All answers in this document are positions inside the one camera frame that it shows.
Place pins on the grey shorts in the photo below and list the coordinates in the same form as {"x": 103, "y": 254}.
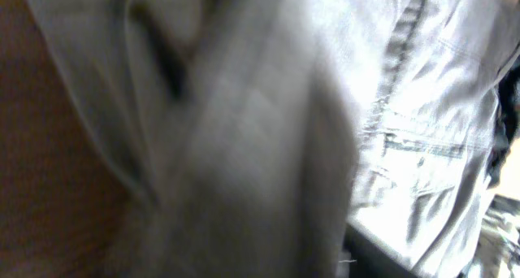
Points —
{"x": 290, "y": 138}

